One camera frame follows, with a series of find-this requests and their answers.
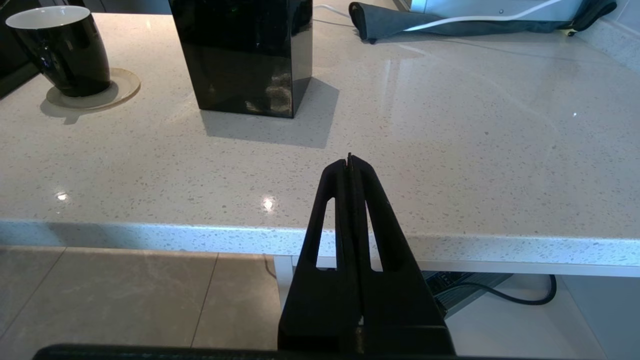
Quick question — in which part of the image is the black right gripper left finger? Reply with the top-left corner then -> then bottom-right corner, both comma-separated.
278,159 -> 362,352

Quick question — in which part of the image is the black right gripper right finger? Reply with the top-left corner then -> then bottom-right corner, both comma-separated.
350,154 -> 456,354

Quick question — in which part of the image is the dark power box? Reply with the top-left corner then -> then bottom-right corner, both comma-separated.
422,271 -> 513,318

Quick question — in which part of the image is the black tissue box white lid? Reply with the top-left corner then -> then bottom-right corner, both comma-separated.
167,0 -> 314,119

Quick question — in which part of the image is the dark grey cloth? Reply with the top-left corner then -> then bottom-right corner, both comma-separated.
348,0 -> 618,45

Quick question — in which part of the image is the translucent round coaster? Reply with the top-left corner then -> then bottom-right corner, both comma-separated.
46,67 -> 141,111

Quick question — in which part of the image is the black mug white inside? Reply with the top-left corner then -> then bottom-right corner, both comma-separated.
5,5 -> 112,98

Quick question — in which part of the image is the black cable under counter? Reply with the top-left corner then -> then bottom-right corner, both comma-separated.
460,274 -> 557,306

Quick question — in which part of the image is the thin white cable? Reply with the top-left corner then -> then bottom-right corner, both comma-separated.
312,4 -> 362,29

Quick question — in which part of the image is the thick white cable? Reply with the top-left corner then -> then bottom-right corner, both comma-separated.
402,0 -> 566,32

